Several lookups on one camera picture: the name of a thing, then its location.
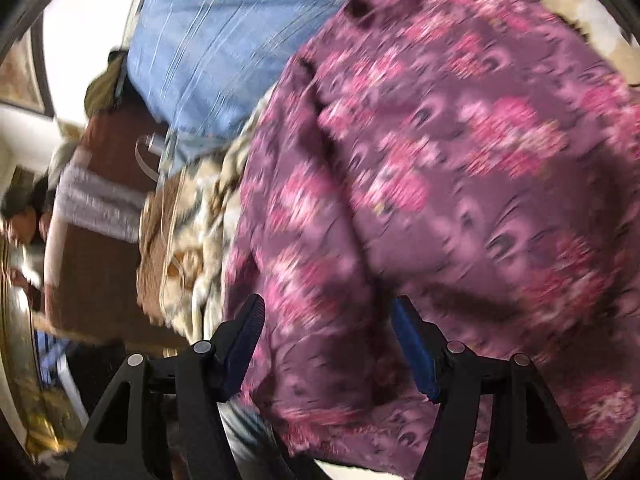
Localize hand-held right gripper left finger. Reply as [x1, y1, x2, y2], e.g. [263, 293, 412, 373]
[65, 293, 266, 480]

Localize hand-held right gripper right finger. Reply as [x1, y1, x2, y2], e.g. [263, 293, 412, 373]
[390, 295, 587, 480]

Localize purple floral garment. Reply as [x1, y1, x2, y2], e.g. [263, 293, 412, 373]
[220, 0, 640, 476]

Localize beige brown patterned blanket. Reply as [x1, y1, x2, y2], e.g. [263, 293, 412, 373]
[136, 85, 281, 356]

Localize white lace cloth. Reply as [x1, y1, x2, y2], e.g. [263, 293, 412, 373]
[54, 152, 151, 243]

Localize olive green cloth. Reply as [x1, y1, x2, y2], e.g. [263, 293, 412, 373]
[84, 49, 132, 118]

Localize blue pillow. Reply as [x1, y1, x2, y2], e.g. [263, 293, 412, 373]
[124, 0, 501, 161]

